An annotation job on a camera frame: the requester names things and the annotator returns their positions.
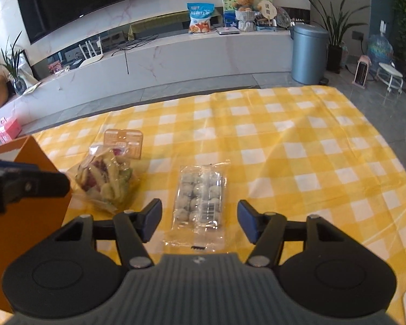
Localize white marble tv cabinet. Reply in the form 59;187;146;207
0;29;293;126

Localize yellow checked tablecloth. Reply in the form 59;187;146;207
0;85;406;325

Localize clear packet of white balls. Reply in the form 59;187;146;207
162;160;231;253

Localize black picture frame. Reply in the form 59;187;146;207
20;49;41;82

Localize orange storage box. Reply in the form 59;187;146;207
0;135;71;314

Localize black cables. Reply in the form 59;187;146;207
112;33;159;75

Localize black television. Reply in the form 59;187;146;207
14;0;158;44

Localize grey blue trash bin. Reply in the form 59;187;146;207
289;22;329;86

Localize tall plant in black pot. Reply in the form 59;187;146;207
301;0;371;74

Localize small pink heater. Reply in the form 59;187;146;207
353;56;373;89

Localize pink gift box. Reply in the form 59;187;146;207
0;117;22;143

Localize paper booklet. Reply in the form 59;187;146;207
22;81;43;95

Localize decorative plate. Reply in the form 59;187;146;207
276;6;293;28

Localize round paper fan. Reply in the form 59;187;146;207
256;0;278;28

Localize green plant in glass vase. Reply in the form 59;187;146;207
0;30;29;96

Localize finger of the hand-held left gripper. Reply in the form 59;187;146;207
0;157;38;170
0;168;71;215

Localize dried vegetable chips bag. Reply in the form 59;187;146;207
66;129;144;215

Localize blue snack bag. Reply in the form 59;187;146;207
187;2;214;34

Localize white round stool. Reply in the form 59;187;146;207
377;63;405;93

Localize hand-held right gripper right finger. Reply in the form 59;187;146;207
237;200;346;268

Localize white router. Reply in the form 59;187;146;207
78;39;105;68

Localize green blue picture board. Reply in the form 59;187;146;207
221;0;274;29

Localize brown teddy bear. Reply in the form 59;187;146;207
232;0;256;11

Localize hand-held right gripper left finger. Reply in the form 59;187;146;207
54;199;163;269

